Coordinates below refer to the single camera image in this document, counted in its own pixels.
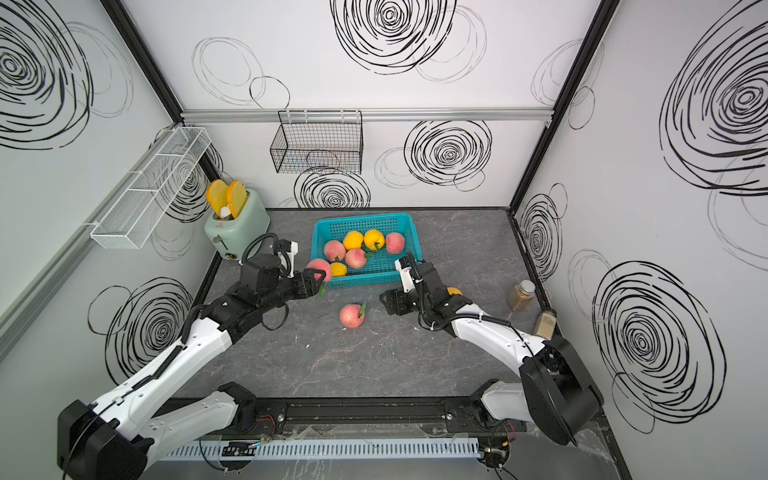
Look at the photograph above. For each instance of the brown spice jar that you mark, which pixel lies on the brown spice jar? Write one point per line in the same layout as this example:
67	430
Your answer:
521	295

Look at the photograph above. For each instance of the pink peach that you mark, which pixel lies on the pink peach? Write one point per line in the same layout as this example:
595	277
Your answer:
321	264
334	251
395	243
353	315
355	258

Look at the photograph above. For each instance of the teal plastic basket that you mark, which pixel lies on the teal plastic basket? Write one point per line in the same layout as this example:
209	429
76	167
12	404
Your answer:
381	265

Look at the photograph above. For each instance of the right yellow toast slice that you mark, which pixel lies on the right yellow toast slice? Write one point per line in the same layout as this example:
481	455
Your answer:
236	197

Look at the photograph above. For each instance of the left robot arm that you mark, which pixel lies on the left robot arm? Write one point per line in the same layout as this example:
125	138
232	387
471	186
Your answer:
122	433

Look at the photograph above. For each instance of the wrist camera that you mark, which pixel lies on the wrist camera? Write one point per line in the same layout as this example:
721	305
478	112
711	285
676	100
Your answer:
286	252
403	267

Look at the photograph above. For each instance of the mint green toaster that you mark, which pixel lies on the mint green toaster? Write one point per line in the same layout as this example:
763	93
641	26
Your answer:
231	237

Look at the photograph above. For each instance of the left yellow toast slice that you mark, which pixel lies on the left yellow toast slice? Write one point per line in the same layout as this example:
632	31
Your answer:
217	195

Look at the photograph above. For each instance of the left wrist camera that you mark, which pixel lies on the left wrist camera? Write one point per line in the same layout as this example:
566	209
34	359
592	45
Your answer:
286	252

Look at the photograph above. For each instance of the white slotted cable duct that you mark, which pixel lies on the white slotted cable duct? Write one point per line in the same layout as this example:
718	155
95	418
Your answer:
335	449

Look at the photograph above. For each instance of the white wire wall shelf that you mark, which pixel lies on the white wire wall shelf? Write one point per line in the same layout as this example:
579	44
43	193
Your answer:
169	184

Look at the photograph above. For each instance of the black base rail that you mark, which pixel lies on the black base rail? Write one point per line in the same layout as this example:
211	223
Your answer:
414	414

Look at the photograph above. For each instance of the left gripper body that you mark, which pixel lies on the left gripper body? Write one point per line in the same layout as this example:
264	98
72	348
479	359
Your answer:
288	289

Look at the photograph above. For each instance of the black wire wall basket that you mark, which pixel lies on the black wire wall basket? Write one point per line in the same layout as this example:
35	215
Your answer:
318	139

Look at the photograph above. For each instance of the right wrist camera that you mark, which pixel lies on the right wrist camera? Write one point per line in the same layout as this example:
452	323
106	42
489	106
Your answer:
403	267

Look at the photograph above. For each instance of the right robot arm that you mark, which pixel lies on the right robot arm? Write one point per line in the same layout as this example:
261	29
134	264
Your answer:
555	390

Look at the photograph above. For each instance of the beige spice jar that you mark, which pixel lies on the beige spice jar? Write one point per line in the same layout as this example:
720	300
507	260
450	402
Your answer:
546	324

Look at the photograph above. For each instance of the yellow toast slice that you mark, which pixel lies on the yellow toast slice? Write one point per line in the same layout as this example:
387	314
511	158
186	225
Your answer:
236	197
217	195

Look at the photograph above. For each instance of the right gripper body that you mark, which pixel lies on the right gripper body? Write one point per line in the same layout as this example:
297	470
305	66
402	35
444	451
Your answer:
425	306

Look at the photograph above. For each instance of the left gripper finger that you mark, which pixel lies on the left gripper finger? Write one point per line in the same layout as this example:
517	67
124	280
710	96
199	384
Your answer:
312	275
309	288

